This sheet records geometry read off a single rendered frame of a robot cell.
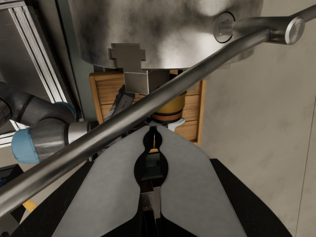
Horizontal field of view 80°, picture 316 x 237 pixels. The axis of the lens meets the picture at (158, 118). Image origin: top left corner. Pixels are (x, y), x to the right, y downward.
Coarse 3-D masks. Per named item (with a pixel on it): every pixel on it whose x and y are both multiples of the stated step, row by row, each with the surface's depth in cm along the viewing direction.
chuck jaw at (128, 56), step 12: (120, 48) 24; (132, 48) 24; (120, 60) 25; (132, 60) 24; (132, 72) 27; (144, 72) 26; (156, 72) 29; (168, 72) 35; (132, 84) 28; (144, 84) 27; (156, 84) 30
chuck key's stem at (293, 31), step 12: (228, 24) 21; (240, 24) 19; (252, 24) 18; (264, 24) 17; (276, 24) 16; (288, 24) 15; (300, 24) 15; (240, 36) 20; (276, 36) 16; (288, 36) 16; (300, 36) 16
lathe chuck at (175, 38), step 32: (96, 0) 22; (128, 0) 20; (160, 0) 20; (192, 0) 20; (224, 0) 21; (256, 0) 24; (96, 32) 24; (128, 32) 22; (160, 32) 21; (192, 32) 22; (96, 64) 27; (160, 64) 23; (192, 64) 23; (224, 64) 25
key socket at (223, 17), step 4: (224, 12) 22; (220, 16) 22; (224, 16) 22; (228, 16) 22; (232, 16) 23; (216, 20) 22; (220, 20) 22; (224, 20) 22; (228, 20) 22; (232, 20) 23; (216, 24) 22; (216, 28) 22; (216, 32) 22; (216, 36) 23; (220, 36) 23; (224, 36) 23; (228, 36) 23; (216, 40) 23; (220, 40) 23; (224, 40) 23
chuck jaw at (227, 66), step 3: (231, 63) 39; (222, 66) 39; (225, 66) 39; (228, 66) 39; (216, 69) 39; (219, 69) 39; (180, 72) 40; (207, 75) 39; (210, 75) 39; (204, 78) 39; (207, 78) 40; (210, 78) 40; (195, 84) 40; (192, 87) 40; (195, 87) 40; (186, 90) 40; (189, 90) 40
